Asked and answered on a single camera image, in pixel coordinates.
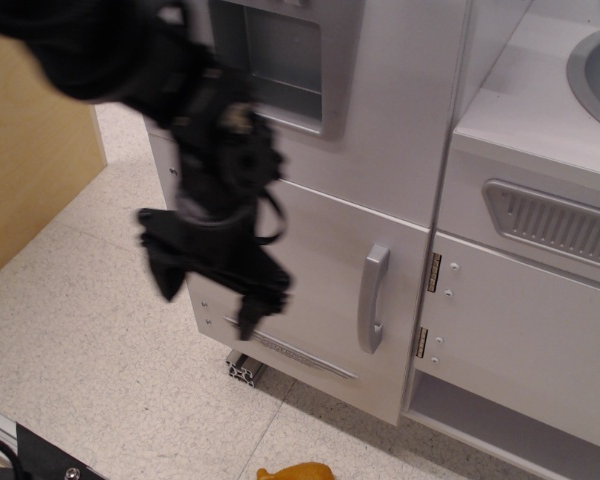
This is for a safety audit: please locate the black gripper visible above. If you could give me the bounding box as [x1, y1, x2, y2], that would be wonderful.
[137, 208, 292, 341]

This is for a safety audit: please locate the white fridge door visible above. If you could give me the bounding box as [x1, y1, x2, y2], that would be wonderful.
[188, 1, 471, 226]
[148, 130, 434, 427]

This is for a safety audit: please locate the silver fridge door handle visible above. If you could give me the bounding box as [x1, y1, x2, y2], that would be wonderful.
[357, 244, 390, 354]

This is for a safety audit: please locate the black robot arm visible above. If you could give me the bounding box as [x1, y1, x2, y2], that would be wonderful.
[0, 1, 291, 340]

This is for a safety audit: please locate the white toy fridge cabinet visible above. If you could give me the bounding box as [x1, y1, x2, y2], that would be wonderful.
[144, 0, 474, 427]

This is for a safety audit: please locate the aluminium extrusion foot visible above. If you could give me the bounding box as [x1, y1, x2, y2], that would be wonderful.
[225, 350, 267, 388]

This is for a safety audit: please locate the orange toy chicken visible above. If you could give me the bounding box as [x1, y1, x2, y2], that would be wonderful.
[256, 462, 335, 480]

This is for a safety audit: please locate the lower brass cabinet hinge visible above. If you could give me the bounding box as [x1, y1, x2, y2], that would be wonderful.
[415, 327, 428, 358]

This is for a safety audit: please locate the brass cabinet hinge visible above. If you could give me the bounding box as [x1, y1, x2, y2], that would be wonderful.
[415, 327, 428, 358]
[426, 252, 442, 293]

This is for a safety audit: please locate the upper brass cabinet hinge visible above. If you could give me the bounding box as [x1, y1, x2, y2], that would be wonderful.
[426, 252, 442, 293]

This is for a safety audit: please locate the plywood panel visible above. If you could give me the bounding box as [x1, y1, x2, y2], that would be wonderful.
[0, 36, 106, 270]

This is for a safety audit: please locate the silver ice dispenser recess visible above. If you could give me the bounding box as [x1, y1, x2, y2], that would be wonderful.
[207, 1, 364, 139]

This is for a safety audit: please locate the white toy kitchen counter unit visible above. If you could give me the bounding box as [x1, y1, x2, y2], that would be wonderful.
[405, 1, 600, 479]

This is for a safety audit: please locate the white cabinet door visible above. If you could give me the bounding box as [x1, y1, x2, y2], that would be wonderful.
[415, 234, 600, 447]

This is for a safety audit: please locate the silver vent panel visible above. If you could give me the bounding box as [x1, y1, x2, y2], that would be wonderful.
[482, 179, 600, 268]

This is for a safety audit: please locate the grey round sink basin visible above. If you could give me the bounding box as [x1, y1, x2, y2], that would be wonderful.
[566, 30, 600, 123]

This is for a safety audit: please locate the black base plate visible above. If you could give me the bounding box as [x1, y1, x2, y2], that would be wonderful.
[16, 423, 105, 480]

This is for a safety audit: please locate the black cable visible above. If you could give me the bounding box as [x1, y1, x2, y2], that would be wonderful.
[0, 432, 29, 480]

